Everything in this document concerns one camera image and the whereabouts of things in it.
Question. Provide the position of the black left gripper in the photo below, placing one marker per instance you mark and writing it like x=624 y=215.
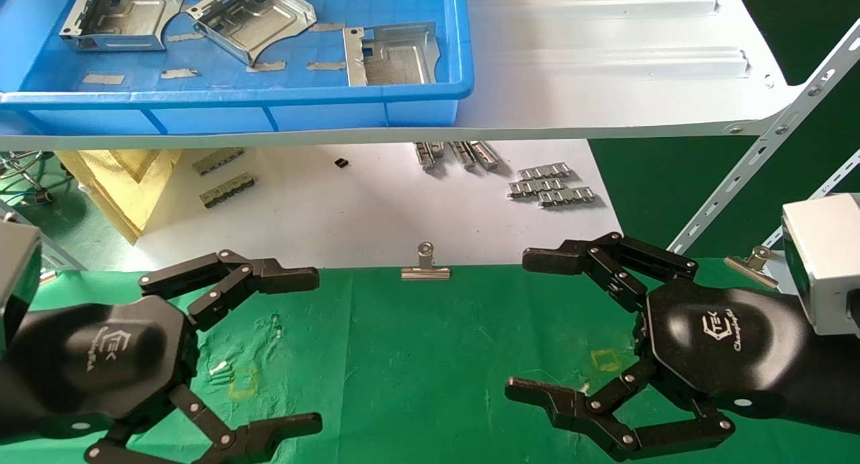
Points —
x=101 y=356

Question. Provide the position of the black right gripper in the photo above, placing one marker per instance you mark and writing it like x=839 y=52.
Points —
x=732 y=343

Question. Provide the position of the grey sheet metal bracket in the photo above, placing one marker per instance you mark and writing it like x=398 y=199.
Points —
x=134 y=14
x=396 y=58
x=255 y=21

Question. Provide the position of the silver connector strip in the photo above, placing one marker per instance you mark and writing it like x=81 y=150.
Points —
x=544 y=172
x=568 y=197
x=536 y=187

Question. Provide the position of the green table cloth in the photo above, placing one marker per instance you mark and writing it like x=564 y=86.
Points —
x=416 y=370

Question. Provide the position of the dark grey connector strip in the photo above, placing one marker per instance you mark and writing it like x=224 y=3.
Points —
x=228 y=190
x=218 y=161

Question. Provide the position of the white floor sheet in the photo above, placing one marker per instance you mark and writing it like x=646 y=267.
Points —
x=376 y=215

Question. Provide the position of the small black block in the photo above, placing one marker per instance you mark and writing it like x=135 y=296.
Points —
x=341 y=162

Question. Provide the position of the yellow woven bag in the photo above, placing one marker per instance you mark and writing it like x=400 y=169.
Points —
x=114 y=182

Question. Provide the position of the white metal shelf board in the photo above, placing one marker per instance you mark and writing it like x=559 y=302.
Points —
x=605 y=81

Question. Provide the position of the blue plastic bin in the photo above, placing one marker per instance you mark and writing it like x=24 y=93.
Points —
x=235 y=105

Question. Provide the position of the grey tape strip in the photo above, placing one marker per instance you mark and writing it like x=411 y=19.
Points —
x=179 y=73
x=186 y=37
x=327 y=27
x=326 y=66
x=103 y=79
x=266 y=66

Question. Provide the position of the chrome chair base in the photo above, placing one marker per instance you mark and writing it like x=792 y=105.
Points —
x=27 y=175

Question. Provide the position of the slotted white shelf rail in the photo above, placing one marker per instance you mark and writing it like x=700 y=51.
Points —
x=820 y=189
x=64 y=257
x=759 y=148

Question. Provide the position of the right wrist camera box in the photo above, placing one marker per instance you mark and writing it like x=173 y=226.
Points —
x=826 y=262

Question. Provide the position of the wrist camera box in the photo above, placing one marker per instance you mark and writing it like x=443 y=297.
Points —
x=826 y=262
x=17 y=276

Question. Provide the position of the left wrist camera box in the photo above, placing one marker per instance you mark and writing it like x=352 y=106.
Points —
x=17 y=276

